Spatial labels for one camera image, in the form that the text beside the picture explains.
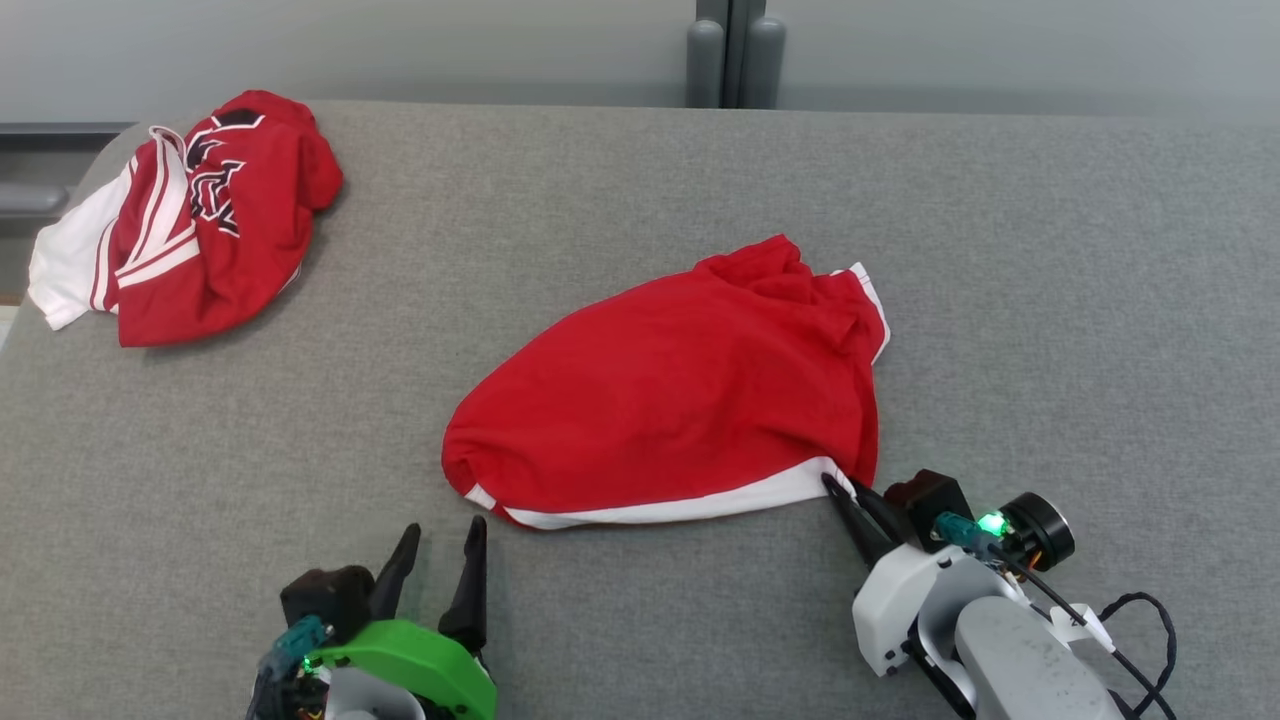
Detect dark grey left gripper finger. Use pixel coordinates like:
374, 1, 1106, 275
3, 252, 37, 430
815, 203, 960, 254
370, 523, 422, 621
438, 516, 489, 656

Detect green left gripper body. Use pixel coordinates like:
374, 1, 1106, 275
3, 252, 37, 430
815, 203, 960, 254
305, 618, 498, 720

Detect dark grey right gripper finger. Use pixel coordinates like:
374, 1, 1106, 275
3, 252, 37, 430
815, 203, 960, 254
848, 478, 916, 549
822, 473, 896, 566

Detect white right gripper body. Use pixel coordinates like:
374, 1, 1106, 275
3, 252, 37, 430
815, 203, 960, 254
852, 545, 1031, 679

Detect red shorts with white trim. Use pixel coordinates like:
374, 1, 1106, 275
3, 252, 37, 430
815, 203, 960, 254
442, 235, 891, 531

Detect red white printed jersey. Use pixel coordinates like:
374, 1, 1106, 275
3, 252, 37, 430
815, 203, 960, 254
28, 90, 344, 348

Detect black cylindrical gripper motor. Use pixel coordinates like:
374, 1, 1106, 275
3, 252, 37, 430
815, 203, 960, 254
1000, 492, 1076, 571

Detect teal right camera plug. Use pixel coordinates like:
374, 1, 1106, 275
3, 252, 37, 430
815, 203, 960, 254
935, 512, 1004, 556

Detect teal camera plug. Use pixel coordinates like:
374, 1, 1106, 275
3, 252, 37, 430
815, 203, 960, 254
262, 615, 333, 681
935, 512, 1004, 556

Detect teal left camera plug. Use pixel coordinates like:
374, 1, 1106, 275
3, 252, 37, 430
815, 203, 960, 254
262, 615, 333, 681

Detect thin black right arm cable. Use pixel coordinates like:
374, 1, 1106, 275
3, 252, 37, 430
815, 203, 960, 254
990, 555, 1179, 720

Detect white cable tag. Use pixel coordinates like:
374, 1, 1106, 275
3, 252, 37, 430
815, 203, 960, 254
1050, 603, 1116, 653

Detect grey rounded post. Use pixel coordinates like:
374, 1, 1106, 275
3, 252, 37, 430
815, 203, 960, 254
740, 15, 786, 109
686, 18, 725, 109

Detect grey metal side rail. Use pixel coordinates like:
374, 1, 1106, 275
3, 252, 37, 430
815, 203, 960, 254
0, 122, 136, 219

